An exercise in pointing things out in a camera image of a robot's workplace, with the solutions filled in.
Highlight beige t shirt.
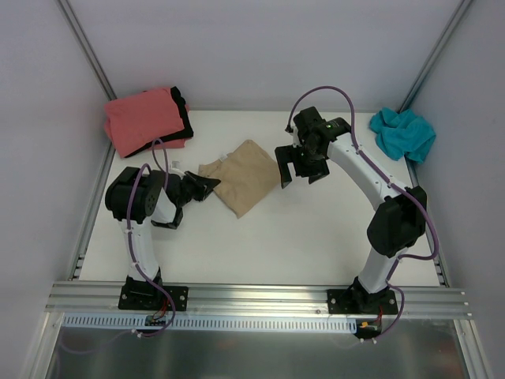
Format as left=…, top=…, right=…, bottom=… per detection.
left=198, top=140, right=280, bottom=218

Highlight teal t shirt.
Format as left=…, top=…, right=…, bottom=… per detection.
left=369, top=107, right=436, bottom=163

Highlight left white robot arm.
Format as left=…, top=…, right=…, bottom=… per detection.
left=105, top=164, right=221, bottom=310

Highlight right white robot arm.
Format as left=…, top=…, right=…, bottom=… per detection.
left=275, top=107, right=427, bottom=314

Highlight folded black t shirt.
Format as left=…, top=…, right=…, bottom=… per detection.
left=122, top=87, right=194, bottom=158

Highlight folded pink t shirt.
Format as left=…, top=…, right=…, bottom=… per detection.
left=104, top=87, right=194, bottom=158

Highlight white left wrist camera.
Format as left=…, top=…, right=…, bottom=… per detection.
left=169, top=160, right=185, bottom=177

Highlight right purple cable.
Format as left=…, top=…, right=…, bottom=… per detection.
left=286, top=84, right=440, bottom=343

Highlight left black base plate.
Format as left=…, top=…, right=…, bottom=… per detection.
left=118, top=282, right=189, bottom=312

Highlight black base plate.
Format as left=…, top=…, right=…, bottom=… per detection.
left=118, top=282, right=189, bottom=312
left=327, top=288, right=398, bottom=315

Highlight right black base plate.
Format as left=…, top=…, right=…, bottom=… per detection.
left=327, top=288, right=398, bottom=315

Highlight aluminium mounting rail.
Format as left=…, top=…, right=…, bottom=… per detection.
left=45, top=280, right=473, bottom=320

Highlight left corner aluminium post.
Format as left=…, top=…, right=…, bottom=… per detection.
left=55, top=0, right=117, bottom=100

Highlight corner aluminium post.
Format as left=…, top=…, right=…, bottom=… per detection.
left=397, top=0, right=474, bottom=112
left=55, top=0, right=117, bottom=100

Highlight white slotted cable duct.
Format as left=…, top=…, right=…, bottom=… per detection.
left=62, top=313, right=357, bottom=334

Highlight right corner aluminium post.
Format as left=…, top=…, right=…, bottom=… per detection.
left=397, top=0, right=474, bottom=112

